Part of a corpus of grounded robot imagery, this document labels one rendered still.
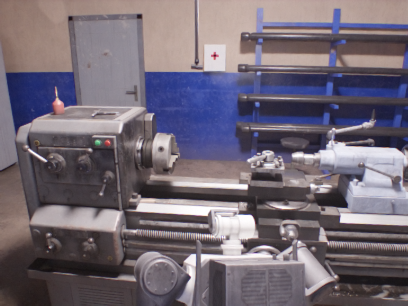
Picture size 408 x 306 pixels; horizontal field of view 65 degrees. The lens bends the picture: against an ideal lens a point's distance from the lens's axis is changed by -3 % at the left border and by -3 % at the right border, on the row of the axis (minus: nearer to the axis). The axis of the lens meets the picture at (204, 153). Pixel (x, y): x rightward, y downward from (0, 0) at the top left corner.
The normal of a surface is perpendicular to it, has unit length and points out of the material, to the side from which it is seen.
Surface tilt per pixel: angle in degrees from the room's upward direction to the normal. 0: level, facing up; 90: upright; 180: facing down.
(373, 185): 66
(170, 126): 90
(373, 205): 90
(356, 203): 90
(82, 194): 90
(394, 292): 0
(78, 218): 32
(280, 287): 61
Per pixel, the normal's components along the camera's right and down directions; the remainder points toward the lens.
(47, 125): -0.08, -0.45
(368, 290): 0.00, -0.95
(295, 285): 0.30, -0.21
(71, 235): -0.12, 0.31
